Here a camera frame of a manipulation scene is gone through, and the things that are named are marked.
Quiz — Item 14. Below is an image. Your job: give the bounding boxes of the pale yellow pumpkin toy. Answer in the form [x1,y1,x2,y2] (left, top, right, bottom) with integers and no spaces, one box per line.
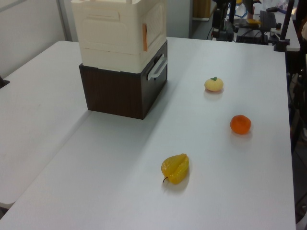
[204,76,224,92]

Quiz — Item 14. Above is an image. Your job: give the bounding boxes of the black flat electronics box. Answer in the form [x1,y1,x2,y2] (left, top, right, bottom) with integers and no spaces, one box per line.
[236,28,270,46]

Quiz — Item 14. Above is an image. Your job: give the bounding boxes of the cream cabinet door copper handle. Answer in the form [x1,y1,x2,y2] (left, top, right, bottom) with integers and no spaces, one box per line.
[140,0,168,52]

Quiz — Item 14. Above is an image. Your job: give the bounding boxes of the dark brown drawer box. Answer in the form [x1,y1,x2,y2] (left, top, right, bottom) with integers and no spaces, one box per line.
[79,39,169,120]

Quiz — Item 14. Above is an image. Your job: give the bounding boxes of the white drawer handle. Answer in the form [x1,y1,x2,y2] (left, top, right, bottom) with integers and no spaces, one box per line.
[147,53,168,81]

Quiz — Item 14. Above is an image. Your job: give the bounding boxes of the orange toy tangerine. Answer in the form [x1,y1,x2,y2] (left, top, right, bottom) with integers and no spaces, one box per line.
[230,115,252,135]

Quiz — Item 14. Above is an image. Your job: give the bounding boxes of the black camera pole with clamp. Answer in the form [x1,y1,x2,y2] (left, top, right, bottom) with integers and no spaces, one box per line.
[273,0,296,52]

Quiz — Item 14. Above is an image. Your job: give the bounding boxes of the cream plastic cabinet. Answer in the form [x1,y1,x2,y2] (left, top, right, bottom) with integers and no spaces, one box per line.
[70,0,168,73]

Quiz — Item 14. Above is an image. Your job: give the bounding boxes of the black equipment stand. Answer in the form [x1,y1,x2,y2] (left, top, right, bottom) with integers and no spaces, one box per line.
[206,0,238,43]

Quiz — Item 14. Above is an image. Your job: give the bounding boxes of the small black mount base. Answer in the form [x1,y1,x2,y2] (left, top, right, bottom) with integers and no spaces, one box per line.
[0,75,11,90]

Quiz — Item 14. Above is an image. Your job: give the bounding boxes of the yellow toy starfruit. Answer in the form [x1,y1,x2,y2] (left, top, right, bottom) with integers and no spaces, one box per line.
[161,153,190,185]

